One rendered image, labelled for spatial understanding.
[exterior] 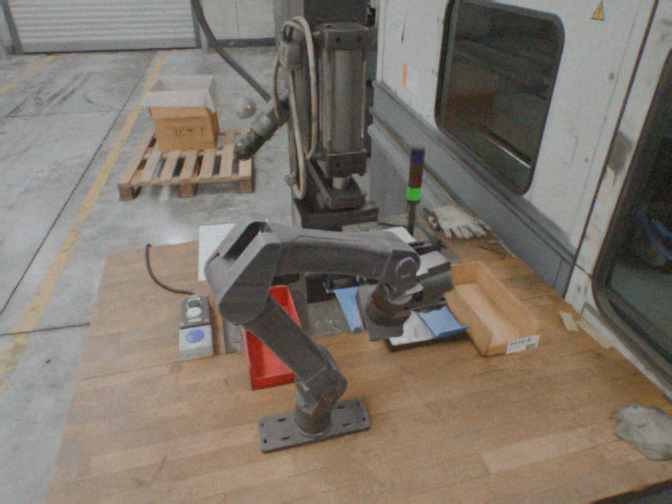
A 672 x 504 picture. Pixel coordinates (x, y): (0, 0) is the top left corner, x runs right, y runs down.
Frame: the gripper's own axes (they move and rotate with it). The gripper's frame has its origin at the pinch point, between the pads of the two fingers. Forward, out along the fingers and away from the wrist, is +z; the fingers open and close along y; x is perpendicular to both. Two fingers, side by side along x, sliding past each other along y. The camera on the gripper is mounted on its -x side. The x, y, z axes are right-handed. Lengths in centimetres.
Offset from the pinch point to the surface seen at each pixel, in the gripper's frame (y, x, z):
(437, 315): 3.1, -19.6, 11.0
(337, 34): 46, 2, -30
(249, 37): 760, -77, 565
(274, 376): -5.0, 19.3, 6.6
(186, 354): 4.4, 36.0, 14.4
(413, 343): -2.8, -11.2, 8.6
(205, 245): 43, 30, 40
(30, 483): -3, 102, 119
